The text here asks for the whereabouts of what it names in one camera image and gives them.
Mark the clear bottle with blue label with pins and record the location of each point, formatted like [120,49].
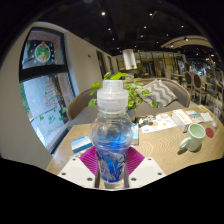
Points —
[111,146]

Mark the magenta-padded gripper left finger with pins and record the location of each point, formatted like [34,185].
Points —
[78,170]

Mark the grey curved sofa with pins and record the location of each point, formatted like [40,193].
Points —
[80,103]

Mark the white printed menu sheet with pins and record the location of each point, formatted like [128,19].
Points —
[161,122]

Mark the small light blue box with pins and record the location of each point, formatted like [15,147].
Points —
[135,133]

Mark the flat round red coaster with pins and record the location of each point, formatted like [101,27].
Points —
[210,132]

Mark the pale green mug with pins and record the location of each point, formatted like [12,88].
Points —
[195,136]

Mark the ceiling spot lights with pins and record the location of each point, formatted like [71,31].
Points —
[103,13]

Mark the green potted plant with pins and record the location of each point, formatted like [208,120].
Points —
[136,90]

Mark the yellow square card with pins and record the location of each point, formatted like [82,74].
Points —
[202,108]

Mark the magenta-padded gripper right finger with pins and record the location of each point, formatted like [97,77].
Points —
[145,170]

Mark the decorated window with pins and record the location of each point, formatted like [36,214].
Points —
[46,100]

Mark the white box with orange print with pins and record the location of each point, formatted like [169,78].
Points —
[182,120]

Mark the group of dining chairs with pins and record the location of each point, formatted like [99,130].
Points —
[197,81]

